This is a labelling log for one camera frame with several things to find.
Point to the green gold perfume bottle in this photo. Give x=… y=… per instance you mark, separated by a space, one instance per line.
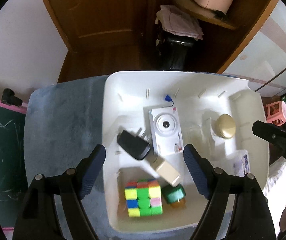
x=174 y=196

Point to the white digital camera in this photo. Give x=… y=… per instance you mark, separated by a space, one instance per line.
x=166 y=131

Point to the green chalkboard pink frame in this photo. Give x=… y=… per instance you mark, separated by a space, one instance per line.
x=13 y=181

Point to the beige small block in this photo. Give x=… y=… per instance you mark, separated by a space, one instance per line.
x=164 y=169

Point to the brown wooden door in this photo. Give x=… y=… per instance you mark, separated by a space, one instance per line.
x=91 y=24

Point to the colourful rubiks cube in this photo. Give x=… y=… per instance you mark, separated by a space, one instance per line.
x=143 y=198

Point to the white plastic storage bin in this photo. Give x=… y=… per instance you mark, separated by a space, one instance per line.
x=198 y=97

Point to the black charger plug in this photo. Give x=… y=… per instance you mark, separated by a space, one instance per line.
x=134 y=145

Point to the wooden corner shelf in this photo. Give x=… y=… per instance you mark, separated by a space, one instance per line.
x=224 y=36

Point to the clear plastic cup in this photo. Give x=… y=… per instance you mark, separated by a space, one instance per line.
x=198 y=136

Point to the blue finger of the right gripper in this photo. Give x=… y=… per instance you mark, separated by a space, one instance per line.
x=271 y=133

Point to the blue fuzzy table cloth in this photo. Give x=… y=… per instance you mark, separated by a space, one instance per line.
x=63 y=125

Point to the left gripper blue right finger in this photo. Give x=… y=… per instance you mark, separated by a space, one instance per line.
x=200 y=170

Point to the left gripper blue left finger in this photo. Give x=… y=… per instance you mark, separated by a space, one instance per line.
x=88 y=169

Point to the round gold compact case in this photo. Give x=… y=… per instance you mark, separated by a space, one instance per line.
x=225 y=126

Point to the folded pink cloth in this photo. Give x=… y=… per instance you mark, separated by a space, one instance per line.
x=177 y=22

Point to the pink plastic stool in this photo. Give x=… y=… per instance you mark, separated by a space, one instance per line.
x=276 y=113

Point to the clear plastic card box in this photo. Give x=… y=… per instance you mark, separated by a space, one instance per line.
x=238 y=163

